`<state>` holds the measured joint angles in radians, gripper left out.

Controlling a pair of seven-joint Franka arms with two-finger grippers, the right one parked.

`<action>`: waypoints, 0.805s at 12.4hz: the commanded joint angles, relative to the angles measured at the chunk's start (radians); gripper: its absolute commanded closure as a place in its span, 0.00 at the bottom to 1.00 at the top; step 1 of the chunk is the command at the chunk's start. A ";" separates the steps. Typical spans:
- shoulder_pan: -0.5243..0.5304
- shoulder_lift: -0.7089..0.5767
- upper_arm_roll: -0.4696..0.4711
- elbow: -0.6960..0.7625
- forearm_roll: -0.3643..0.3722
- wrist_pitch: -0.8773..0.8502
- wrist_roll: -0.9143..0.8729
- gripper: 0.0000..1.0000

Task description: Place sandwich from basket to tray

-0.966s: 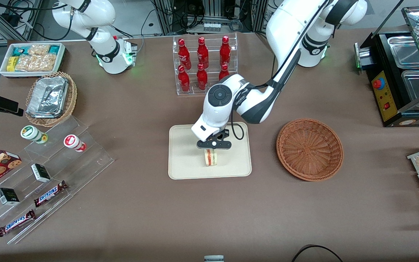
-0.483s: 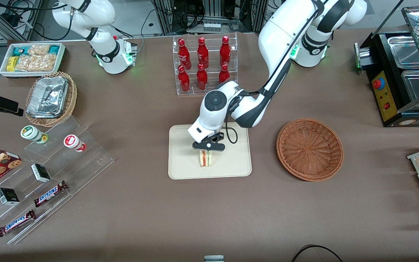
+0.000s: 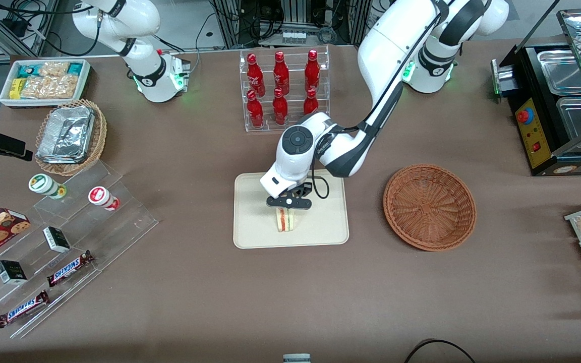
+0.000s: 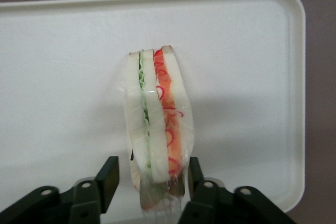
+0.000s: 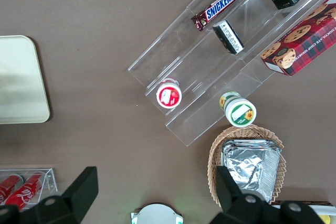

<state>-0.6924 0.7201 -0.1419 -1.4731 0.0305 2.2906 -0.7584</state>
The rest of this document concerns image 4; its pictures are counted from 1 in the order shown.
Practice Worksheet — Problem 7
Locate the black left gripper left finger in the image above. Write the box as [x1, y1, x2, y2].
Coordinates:
[0, 156, 120, 224]

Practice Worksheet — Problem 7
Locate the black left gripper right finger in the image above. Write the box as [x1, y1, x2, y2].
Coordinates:
[178, 156, 292, 224]

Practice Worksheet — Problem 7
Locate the triangle sandwich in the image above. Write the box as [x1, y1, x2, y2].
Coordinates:
[118, 45, 196, 213]

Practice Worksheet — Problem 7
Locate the cream plastic tray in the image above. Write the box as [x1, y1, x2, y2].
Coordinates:
[0, 0, 306, 224]

